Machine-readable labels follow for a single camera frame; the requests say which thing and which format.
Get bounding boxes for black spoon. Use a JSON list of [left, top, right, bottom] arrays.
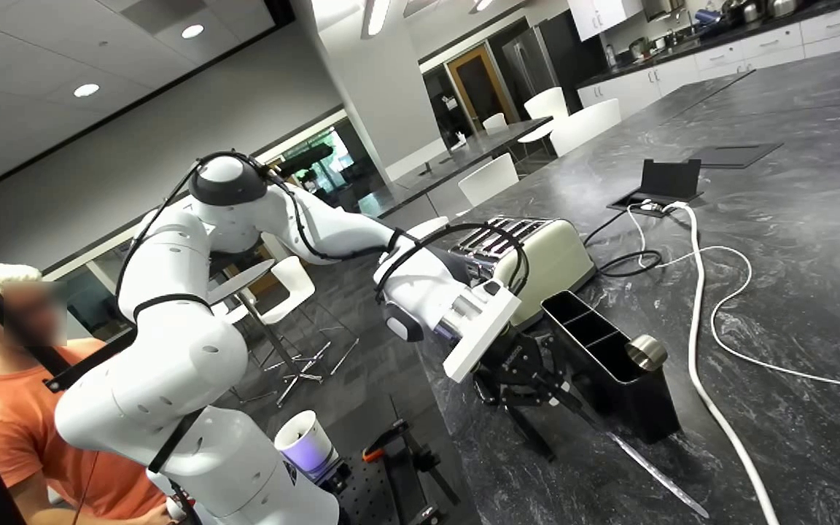
[[504, 403, 561, 464]]

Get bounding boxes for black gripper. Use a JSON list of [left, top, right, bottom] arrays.
[[477, 330, 593, 420]]

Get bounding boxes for black refrigerator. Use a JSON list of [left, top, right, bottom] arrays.
[[487, 7, 589, 99]]

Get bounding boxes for thick white cable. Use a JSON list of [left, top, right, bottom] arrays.
[[660, 197, 783, 525]]

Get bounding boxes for thin white cable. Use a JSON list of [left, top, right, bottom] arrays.
[[623, 206, 840, 397]]

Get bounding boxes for round grey table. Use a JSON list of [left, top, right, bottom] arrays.
[[208, 257, 363, 407]]

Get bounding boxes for silver round metal object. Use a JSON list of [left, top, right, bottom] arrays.
[[627, 333, 672, 375]]

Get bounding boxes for silver cake spatula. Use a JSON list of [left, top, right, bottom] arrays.
[[563, 390, 713, 522]]

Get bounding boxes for white purple cup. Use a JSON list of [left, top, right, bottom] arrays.
[[271, 407, 341, 484]]

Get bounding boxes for person in orange shirt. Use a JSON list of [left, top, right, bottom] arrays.
[[0, 258, 168, 525]]

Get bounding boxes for black tripod orange clamp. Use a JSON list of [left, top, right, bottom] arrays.
[[360, 416, 462, 525]]

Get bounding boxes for white kitchen counter cabinets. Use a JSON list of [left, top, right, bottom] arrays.
[[574, 0, 840, 111]]

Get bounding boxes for black power cable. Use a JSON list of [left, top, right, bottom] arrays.
[[580, 204, 668, 280]]

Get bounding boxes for long dark table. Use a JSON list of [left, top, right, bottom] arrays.
[[357, 114, 554, 228]]

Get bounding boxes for cream chrome toaster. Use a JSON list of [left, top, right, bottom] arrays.
[[448, 213, 598, 330]]

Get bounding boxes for black utensil holder box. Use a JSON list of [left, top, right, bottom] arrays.
[[539, 289, 682, 446]]

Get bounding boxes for wooden door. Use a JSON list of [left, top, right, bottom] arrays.
[[443, 41, 519, 127]]

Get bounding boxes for black pop-up outlet box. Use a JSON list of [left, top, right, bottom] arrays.
[[620, 156, 706, 216]]

